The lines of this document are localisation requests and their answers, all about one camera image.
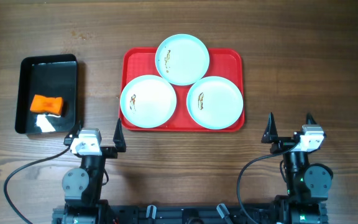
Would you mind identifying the light blue plate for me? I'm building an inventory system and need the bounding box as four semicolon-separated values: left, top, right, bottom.
186;76;244;130
120;75;177;128
155;34;210;86

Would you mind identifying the black rectangular water tray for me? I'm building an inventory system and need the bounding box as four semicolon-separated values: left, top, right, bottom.
14;54;78;134

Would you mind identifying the red plastic tray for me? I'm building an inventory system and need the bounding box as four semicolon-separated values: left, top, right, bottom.
121;47;244;132

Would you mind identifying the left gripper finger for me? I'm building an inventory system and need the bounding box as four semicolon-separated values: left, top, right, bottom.
113;118;126;148
66;120;83;140

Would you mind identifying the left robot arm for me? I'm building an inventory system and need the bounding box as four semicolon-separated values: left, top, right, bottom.
57;119;126;224

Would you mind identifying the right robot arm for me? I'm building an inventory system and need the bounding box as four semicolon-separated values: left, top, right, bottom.
261;113;333;224

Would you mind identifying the orange sponge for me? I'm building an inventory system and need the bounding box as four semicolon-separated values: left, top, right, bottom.
30;95;63;116

